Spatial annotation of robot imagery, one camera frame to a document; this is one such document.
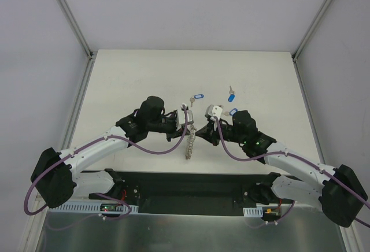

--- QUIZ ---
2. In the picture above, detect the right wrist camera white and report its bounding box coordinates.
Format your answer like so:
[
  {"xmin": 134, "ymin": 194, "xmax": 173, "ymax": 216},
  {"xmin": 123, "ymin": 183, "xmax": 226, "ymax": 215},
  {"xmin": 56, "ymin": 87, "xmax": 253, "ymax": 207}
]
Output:
[{"xmin": 205, "ymin": 105, "xmax": 223, "ymax": 121}]

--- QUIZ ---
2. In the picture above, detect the white cable duct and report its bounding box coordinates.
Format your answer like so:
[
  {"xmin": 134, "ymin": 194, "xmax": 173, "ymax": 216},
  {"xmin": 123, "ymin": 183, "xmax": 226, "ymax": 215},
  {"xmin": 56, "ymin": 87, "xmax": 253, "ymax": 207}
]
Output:
[
  {"xmin": 50, "ymin": 202, "xmax": 129, "ymax": 214},
  {"xmin": 243, "ymin": 206, "xmax": 264, "ymax": 218}
]

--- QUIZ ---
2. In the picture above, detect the right aluminium frame post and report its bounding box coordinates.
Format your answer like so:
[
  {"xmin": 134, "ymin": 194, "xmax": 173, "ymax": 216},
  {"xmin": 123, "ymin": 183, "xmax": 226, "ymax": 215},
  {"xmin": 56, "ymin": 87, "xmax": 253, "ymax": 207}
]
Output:
[{"xmin": 291, "ymin": 0, "xmax": 334, "ymax": 63}]

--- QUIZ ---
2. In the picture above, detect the right white cable duct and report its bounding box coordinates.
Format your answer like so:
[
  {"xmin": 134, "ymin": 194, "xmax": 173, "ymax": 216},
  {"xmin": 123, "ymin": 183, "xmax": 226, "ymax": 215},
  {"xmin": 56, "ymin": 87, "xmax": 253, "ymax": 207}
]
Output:
[{"xmin": 243, "ymin": 206, "xmax": 264, "ymax": 218}]

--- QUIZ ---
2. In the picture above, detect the key with blue white tag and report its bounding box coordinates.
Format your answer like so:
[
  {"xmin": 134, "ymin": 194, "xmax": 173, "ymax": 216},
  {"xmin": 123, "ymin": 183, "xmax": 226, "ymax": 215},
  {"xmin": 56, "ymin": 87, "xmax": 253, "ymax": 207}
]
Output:
[{"xmin": 222, "ymin": 108, "xmax": 238, "ymax": 116}]

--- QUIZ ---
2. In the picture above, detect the left white cable duct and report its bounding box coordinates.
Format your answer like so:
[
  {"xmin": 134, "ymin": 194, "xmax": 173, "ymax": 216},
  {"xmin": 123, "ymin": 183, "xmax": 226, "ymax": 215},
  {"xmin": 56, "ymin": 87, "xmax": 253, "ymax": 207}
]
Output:
[{"xmin": 50, "ymin": 202, "xmax": 129, "ymax": 214}]

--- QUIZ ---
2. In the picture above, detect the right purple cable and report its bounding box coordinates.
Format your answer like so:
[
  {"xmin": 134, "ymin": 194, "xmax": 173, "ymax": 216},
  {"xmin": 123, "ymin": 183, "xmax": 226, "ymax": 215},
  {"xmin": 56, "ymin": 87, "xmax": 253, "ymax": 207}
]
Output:
[{"xmin": 213, "ymin": 116, "xmax": 370, "ymax": 229}]

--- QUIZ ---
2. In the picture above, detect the left aluminium frame post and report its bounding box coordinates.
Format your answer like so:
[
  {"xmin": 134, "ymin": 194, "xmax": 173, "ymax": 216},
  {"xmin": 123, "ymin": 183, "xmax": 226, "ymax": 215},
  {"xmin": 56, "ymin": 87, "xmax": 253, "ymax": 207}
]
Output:
[{"xmin": 43, "ymin": 0, "xmax": 98, "ymax": 61}]

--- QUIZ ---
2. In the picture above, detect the key with solid blue tag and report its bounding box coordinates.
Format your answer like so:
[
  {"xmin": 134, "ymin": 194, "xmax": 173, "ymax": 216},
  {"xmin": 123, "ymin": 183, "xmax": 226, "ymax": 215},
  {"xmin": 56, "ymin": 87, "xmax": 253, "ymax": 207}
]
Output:
[{"xmin": 228, "ymin": 86, "xmax": 235, "ymax": 102}]

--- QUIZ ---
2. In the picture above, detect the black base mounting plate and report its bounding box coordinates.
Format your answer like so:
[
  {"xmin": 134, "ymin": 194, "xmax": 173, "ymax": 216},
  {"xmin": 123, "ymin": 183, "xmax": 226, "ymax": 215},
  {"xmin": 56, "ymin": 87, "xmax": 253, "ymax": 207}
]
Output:
[{"xmin": 103, "ymin": 169, "xmax": 281, "ymax": 216}]

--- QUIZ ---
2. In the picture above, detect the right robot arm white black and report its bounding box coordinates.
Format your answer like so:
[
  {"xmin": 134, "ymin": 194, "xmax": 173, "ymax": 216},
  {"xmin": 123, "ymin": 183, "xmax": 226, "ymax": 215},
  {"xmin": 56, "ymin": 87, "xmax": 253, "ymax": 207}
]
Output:
[{"xmin": 196, "ymin": 105, "xmax": 369, "ymax": 228}]

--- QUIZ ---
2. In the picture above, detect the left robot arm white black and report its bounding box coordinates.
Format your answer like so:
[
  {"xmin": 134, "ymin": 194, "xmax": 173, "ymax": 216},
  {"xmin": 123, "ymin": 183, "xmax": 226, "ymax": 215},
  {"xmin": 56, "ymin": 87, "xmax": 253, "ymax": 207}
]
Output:
[{"xmin": 31, "ymin": 96, "xmax": 193, "ymax": 209}]

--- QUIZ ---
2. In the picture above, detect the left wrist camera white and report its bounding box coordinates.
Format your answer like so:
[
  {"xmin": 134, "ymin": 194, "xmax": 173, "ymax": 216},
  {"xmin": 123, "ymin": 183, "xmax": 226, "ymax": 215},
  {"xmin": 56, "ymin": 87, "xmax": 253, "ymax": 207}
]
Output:
[{"xmin": 176, "ymin": 103, "xmax": 194, "ymax": 129}]

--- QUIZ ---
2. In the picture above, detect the key with blue framed tag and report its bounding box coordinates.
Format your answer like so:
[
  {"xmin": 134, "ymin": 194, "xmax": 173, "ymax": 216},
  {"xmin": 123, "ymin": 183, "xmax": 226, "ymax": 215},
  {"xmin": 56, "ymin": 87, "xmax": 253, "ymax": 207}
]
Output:
[{"xmin": 189, "ymin": 94, "xmax": 204, "ymax": 107}]

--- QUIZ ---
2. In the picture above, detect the aluminium frame post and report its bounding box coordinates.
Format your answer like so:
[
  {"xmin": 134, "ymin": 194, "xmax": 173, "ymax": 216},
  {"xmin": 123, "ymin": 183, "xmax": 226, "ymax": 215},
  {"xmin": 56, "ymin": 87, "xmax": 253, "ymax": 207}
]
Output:
[
  {"xmin": 43, "ymin": 0, "xmax": 98, "ymax": 61},
  {"xmin": 291, "ymin": 0, "xmax": 334, "ymax": 63}
]

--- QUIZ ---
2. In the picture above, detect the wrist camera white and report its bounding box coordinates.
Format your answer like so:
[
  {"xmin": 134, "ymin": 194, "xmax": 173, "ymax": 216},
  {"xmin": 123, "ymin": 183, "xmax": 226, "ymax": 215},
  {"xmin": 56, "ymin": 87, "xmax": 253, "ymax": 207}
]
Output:
[
  {"xmin": 176, "ymin": 103, "xmax": 194, "ymax": 129},
  {"xmin": 205, "ymin": 105, "xmax": 223, "ymax": 121}
]

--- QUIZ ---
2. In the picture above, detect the metal key ring disc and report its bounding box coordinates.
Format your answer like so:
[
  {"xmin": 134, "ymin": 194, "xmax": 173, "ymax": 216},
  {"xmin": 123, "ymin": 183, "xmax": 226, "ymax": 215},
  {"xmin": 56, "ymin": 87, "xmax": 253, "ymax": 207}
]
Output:
[{"xmin": 185, "ymin": 124, "xmax": 197, "ymax": 160}]

